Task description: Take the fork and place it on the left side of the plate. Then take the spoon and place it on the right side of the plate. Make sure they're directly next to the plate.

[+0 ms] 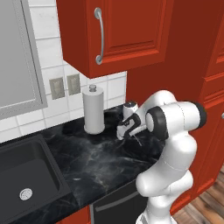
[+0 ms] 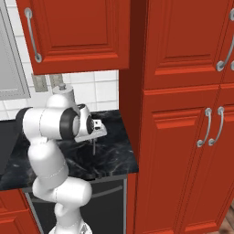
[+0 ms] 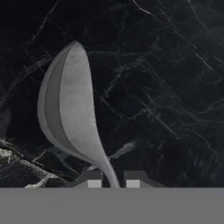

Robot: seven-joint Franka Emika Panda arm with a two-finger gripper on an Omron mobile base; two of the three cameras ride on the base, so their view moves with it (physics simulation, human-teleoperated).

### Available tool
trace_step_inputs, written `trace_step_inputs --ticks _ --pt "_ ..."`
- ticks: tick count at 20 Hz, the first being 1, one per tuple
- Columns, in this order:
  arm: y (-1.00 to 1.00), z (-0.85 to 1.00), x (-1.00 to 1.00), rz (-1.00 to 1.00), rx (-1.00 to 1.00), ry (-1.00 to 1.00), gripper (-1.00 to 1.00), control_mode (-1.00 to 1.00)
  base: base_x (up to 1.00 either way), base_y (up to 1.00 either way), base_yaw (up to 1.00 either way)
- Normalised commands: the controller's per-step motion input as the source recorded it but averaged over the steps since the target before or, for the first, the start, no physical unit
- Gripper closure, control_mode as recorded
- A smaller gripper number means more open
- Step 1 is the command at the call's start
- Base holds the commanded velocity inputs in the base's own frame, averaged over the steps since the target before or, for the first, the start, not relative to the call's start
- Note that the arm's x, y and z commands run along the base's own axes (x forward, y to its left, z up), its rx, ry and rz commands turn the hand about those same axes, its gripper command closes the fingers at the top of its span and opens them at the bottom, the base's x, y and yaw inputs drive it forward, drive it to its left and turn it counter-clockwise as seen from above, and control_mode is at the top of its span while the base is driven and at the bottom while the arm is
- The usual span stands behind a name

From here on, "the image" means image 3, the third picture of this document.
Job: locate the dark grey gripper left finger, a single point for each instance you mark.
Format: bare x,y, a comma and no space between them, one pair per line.
91,179

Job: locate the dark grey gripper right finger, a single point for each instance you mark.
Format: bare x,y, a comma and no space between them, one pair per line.
137,179

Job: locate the grey metal spoon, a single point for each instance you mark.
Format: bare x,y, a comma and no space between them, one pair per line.
76,108

